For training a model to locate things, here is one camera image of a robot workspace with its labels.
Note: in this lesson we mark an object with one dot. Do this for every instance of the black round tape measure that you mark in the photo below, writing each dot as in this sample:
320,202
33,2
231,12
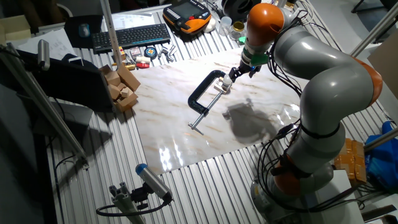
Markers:
150,52

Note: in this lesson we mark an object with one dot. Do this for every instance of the white egg shaped object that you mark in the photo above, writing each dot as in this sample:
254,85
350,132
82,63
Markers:
210,25

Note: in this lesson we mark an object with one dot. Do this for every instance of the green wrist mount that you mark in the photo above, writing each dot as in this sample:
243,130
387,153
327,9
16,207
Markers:
258,59

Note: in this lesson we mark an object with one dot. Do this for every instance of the silver pipe fitting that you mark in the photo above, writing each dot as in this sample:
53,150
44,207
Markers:
167,53

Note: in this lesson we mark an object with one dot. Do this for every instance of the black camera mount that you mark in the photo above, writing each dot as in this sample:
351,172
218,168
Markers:
140,196

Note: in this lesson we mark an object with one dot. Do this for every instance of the grey camera blue tip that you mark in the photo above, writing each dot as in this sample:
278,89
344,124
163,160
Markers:
154,182

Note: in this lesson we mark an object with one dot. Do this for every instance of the dark laptop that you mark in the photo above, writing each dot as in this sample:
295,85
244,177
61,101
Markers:
71,84

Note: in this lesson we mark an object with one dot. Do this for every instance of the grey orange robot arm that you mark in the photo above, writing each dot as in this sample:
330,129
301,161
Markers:
329,93

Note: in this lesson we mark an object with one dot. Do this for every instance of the glass jar gold lid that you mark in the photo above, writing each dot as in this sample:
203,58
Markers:
237,31

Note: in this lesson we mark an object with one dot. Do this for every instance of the small red white packet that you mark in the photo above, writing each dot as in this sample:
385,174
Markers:
135,52

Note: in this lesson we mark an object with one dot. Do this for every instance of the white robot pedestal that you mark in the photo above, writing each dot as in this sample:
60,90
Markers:
339,199

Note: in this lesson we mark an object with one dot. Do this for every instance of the beige boxes stack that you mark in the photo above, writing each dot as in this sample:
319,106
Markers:
14,29

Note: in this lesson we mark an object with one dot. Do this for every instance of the clear plastic jar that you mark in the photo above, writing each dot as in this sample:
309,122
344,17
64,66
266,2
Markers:
225,26

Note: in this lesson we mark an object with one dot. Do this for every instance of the brown cardboard sheet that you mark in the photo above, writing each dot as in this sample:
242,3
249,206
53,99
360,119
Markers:
385,65

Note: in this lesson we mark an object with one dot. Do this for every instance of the short aluminium profile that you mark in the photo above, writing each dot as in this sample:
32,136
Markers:
124,202

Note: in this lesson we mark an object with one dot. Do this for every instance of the grey cylindrical peg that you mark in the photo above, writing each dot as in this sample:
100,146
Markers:
227,80

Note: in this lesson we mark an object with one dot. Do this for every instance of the brown taped package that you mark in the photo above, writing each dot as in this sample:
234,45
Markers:
349,160

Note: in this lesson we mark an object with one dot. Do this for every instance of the aluminium frame strut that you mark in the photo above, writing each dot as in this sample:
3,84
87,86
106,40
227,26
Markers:
43,104

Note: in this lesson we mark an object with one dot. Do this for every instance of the aluminium frame post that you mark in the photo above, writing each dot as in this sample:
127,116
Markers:
109,28
382,139
373,31

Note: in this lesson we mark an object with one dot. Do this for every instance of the black mouse pad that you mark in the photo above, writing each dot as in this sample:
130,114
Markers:
71,34

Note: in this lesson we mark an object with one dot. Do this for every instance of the blue bag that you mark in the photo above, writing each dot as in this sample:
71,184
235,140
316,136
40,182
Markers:
384,165

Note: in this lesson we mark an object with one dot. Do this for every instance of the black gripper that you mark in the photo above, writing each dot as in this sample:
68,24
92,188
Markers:
245,68

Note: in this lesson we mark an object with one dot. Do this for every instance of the orange black teach pendant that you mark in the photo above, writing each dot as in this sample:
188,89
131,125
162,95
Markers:
186,15

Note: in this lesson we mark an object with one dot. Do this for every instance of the black filament spool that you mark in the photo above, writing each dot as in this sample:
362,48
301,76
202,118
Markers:
236,7

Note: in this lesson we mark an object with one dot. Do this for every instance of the white paper sheets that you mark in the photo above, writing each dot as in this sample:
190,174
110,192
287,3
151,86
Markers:
56,43

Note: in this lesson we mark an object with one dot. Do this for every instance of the open cardboard box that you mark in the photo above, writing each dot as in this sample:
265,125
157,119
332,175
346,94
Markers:
129,77

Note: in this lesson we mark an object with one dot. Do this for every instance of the white printed sheet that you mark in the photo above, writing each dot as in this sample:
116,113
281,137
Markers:
133,20

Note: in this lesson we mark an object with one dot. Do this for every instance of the tan wooden block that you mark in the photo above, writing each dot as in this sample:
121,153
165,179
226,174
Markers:
121,86
113,91
112,78
127,92

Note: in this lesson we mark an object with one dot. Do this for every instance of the black C-clamp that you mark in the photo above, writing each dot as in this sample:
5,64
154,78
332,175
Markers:
199,93

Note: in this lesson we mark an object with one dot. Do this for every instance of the brass fitting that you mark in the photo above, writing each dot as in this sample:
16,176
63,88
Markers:
130,66

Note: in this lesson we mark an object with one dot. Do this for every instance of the grey computer mouse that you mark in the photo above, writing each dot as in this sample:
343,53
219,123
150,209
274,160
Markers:
84,30

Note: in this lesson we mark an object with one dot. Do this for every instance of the smartphone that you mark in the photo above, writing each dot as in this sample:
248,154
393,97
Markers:
76,60

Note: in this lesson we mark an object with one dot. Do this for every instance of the black keyboard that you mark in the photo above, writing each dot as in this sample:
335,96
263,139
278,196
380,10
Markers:
130,36

